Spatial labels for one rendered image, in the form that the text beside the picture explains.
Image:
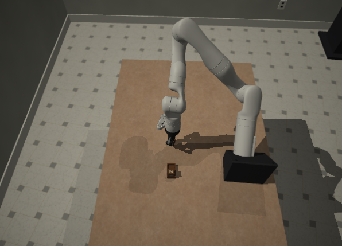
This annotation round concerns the brown wooden tray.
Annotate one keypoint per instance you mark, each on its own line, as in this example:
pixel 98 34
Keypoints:
pixel 171 166

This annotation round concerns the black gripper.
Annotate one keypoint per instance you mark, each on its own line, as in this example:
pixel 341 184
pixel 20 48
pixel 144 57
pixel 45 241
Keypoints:
pixel 171 137

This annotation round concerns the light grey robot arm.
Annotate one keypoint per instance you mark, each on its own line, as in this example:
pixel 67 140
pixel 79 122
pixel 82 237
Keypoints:
pixel 187 31

